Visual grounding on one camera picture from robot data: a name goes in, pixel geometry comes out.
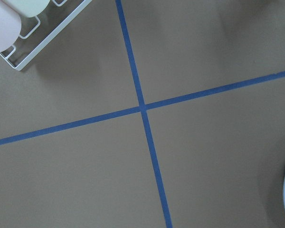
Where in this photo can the pale green cup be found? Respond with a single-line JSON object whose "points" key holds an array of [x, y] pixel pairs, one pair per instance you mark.
{"points": [[28, 8]]}

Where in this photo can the pink cup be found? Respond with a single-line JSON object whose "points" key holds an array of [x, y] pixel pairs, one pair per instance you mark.
{"points": [[10, 26]]}

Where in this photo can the white wire cup rack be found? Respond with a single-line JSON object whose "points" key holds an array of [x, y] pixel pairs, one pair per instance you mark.
{"points": [[38, 31]]}

